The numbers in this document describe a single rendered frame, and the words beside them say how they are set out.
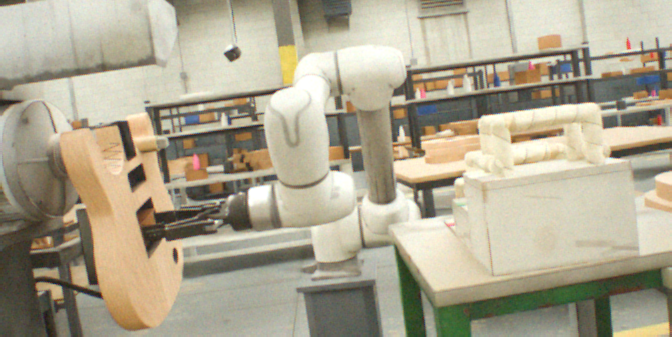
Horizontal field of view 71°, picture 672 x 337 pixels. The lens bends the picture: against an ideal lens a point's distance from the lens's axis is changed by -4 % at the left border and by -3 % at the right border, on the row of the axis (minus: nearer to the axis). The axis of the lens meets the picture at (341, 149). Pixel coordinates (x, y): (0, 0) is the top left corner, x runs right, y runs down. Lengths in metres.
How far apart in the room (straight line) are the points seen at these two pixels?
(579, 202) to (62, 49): 0.95
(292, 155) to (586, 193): 0.52
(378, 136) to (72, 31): 0.91
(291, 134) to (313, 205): 0.16
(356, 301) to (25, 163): 1.13
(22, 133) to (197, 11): 11.70
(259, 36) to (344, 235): 10.76
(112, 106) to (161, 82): 1.35
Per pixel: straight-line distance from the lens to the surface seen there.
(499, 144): 0.90
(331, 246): 1.74
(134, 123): 1.15
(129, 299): 0.93
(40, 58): 1.00
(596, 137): 0.96
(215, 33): 12.50
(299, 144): 0.84
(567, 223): 0.95
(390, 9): 12.48
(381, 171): 1.59
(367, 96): 1.42
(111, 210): 0.91
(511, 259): 0.93
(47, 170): 1.11
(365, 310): 1.76
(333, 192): 0.94
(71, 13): 0.99
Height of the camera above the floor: 1.24
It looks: 3 degrees down
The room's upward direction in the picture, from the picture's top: 8 degrees counter-clockwise
